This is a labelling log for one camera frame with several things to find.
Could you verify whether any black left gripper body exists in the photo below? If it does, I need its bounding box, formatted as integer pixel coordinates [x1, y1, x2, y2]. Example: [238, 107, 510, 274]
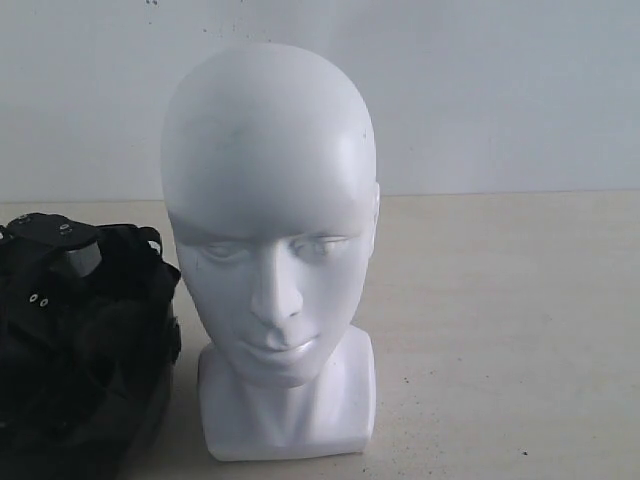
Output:
[1, 212, 102, 320]

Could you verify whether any black helmet with tinted visor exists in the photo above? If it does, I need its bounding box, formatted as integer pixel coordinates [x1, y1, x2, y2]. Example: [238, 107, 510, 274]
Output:
[1, 224, 181, 479]

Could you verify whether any white mannequin head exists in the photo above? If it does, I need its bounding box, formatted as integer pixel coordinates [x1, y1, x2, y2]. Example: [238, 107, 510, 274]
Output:
[161, 43, 380, 461]

